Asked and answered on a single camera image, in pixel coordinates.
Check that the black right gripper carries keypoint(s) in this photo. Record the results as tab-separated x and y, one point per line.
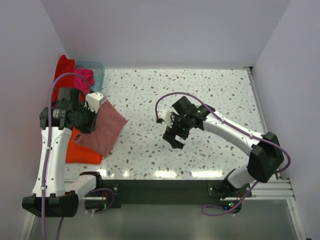
178	129

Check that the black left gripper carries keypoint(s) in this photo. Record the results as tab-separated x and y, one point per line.
90	122

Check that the salmon pink t shirt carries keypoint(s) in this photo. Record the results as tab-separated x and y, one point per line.
108	126

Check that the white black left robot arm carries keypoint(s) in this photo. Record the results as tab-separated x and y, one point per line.
50	197

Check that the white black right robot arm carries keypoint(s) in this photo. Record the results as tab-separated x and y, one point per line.
263	150

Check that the folded orange t shirt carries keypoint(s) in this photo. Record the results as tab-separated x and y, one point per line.
77	154

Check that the magenta t shirt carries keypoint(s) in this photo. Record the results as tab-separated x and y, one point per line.
88	75

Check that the light blue plastic basket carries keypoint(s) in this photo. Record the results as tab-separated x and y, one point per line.
98	71

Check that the red t shirt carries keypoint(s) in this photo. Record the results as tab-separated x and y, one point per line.
64	65

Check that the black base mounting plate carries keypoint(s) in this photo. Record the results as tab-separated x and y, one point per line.
162	192

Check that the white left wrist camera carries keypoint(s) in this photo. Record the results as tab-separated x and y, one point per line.
94	101

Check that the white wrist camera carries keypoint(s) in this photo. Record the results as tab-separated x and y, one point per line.
165	116
94	101

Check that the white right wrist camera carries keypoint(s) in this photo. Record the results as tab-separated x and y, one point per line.
165	116

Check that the aluminium extrusion rail frame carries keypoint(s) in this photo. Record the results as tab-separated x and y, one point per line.
153	140

